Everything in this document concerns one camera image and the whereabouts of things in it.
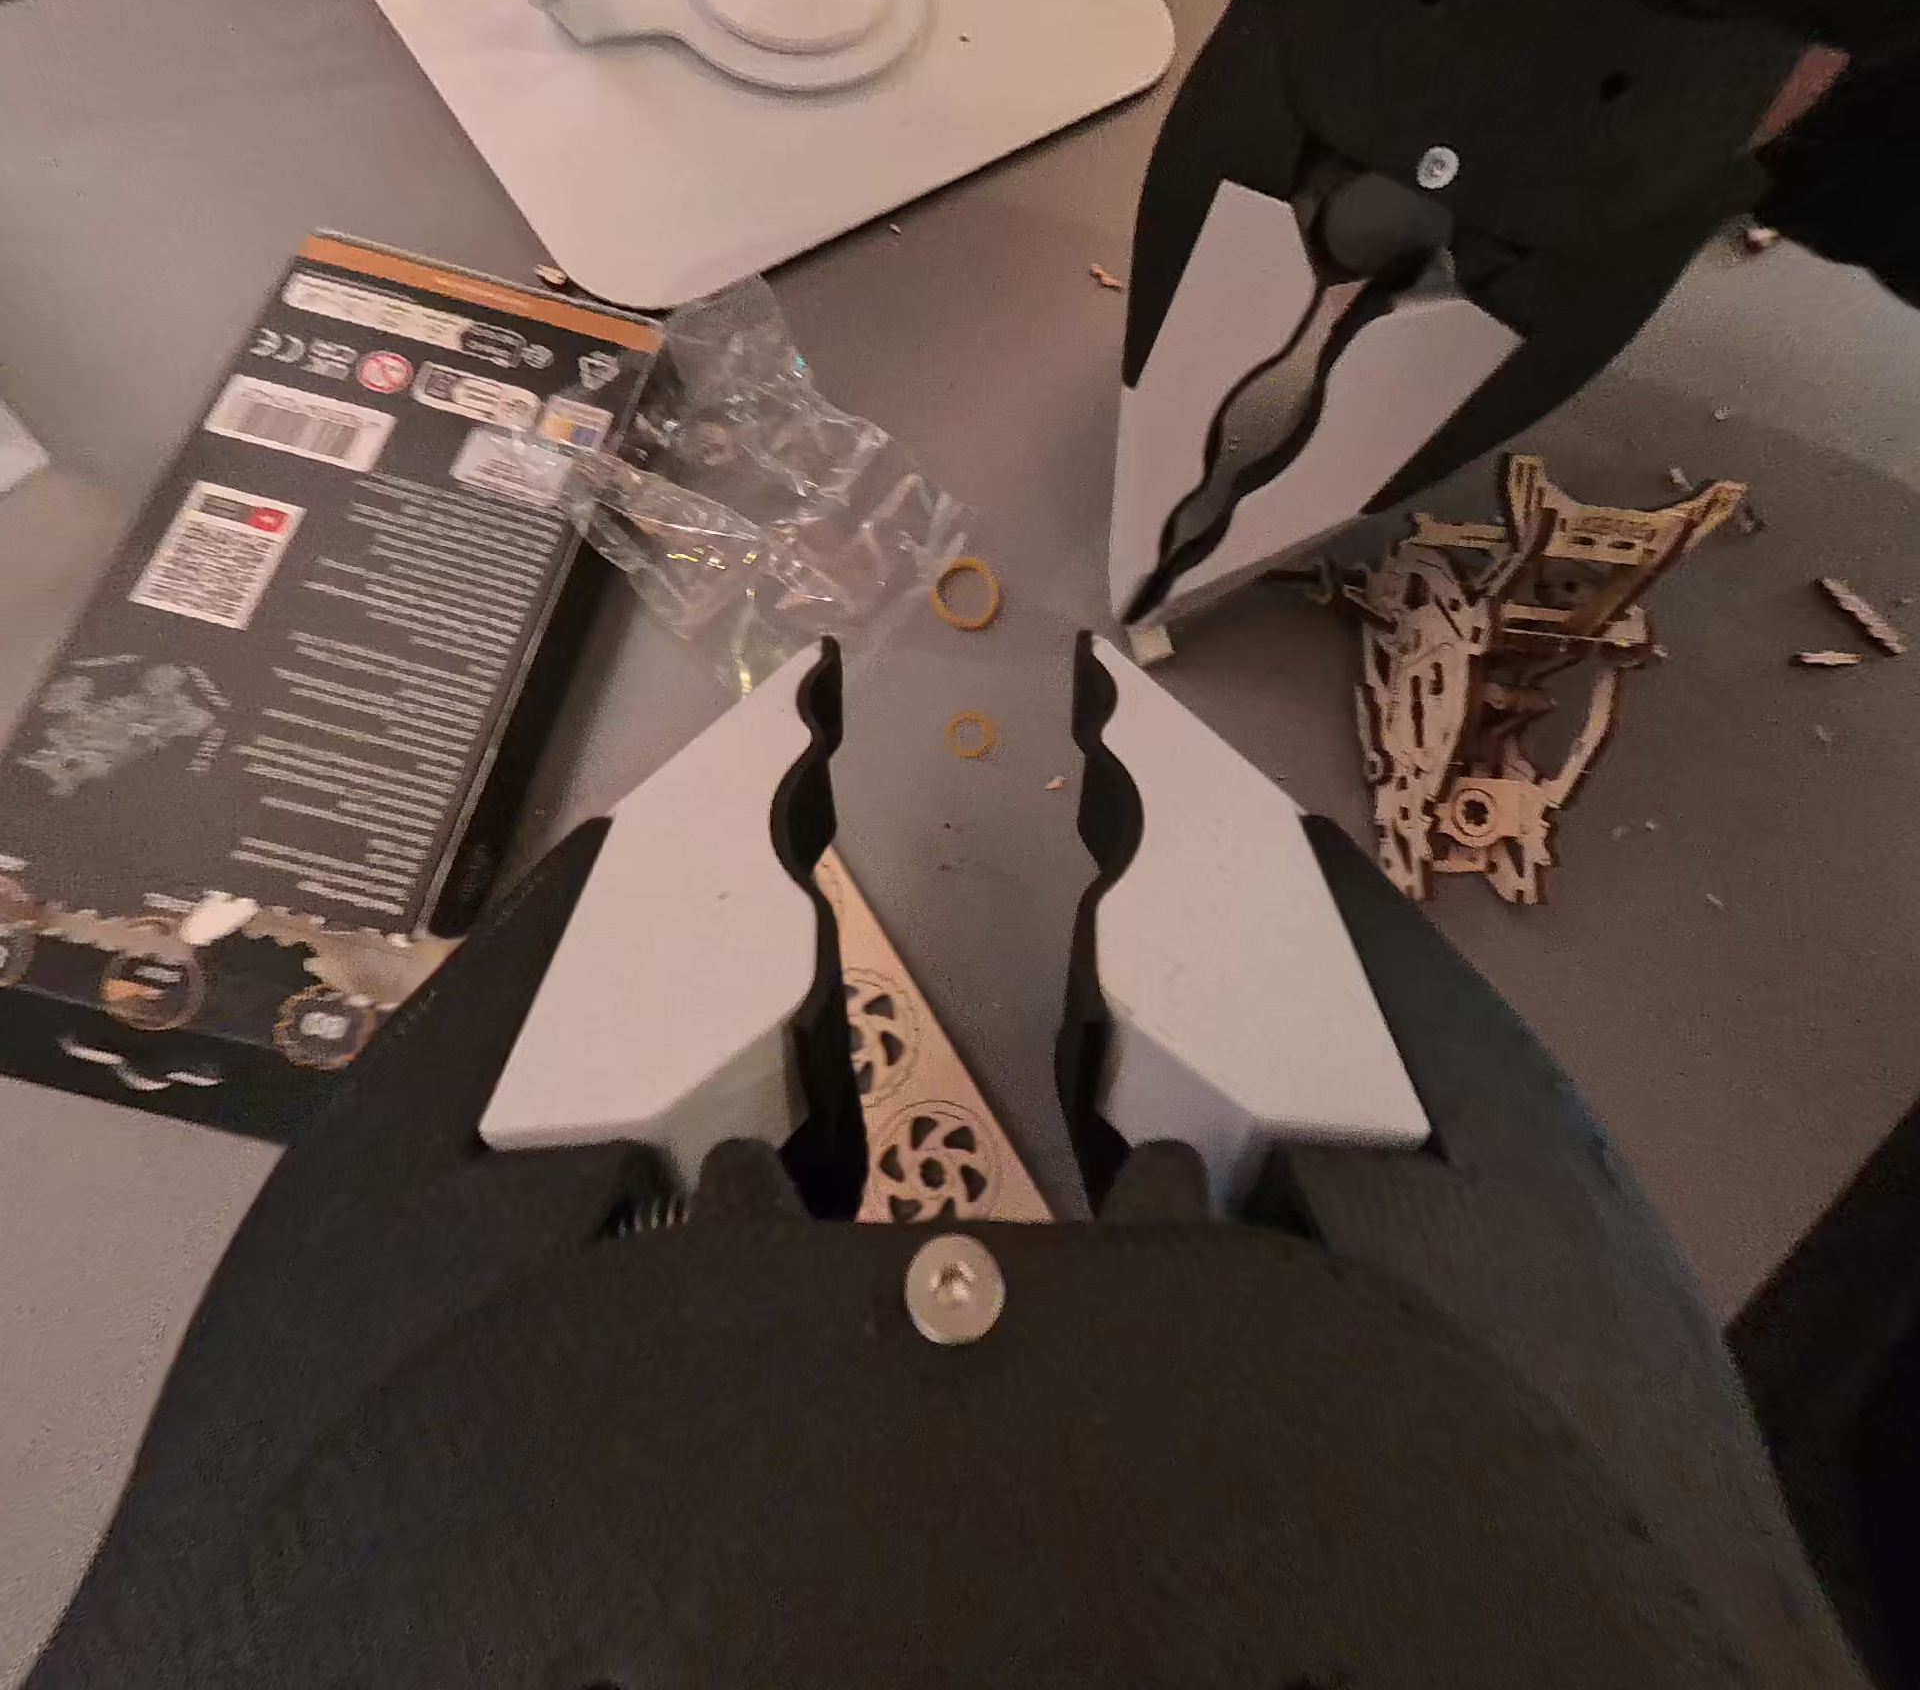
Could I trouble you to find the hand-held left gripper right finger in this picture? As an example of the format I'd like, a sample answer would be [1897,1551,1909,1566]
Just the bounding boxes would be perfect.
[1054,633,1432,1222]

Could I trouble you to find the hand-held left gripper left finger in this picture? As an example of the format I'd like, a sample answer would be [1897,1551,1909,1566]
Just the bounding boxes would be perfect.
[481,636,860,1221]

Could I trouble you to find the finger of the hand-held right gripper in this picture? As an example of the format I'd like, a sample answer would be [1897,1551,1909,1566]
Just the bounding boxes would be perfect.
[1107,179,1334,629]
[1162,281,1521,634]

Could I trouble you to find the wooden mechanical model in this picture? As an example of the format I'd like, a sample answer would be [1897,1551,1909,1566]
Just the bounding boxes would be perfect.
[1305,455,1751,909]

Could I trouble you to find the wooden parts sheet gear wheels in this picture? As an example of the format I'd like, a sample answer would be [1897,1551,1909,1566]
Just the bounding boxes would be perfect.
[810,850,1056,1225]

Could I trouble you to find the clear plastic parts bag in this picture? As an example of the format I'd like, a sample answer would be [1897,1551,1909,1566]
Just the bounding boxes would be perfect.
[567,273,971,694]

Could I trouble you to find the person's right forearm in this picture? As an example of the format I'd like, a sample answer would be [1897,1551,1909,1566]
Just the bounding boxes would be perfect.
[1754,46,1920,304]

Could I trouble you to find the white document stand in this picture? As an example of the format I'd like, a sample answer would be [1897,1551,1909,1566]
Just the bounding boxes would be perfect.
[356,0,1176,312]

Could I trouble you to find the black cardboard box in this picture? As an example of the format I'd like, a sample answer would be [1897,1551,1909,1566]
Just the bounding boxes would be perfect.
[0,231,667,1145]

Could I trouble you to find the long notched wooden bar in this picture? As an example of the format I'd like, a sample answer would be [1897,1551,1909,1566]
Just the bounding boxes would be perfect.
[1814,576,1909,659]

